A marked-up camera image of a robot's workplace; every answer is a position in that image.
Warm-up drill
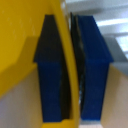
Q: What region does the yellow plastic dish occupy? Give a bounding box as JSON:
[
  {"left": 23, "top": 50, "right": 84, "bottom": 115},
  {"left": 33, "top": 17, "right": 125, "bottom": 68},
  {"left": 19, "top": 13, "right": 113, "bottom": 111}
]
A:
[{"left": 0, "top": 0, "right": 82, "bottom": 128}]

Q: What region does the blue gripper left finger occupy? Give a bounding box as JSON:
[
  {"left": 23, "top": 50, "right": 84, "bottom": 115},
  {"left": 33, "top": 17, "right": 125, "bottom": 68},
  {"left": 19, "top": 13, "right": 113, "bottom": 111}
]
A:
[{"left": 33, "top": 14, "right": 72, "bottom": 123}]

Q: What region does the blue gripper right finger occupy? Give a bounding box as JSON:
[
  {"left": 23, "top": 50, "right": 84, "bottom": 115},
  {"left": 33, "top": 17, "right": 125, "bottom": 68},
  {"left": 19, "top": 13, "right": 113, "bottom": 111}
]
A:
[{"left": 70, "top": 12, "right": 115, "bottom": 122}]

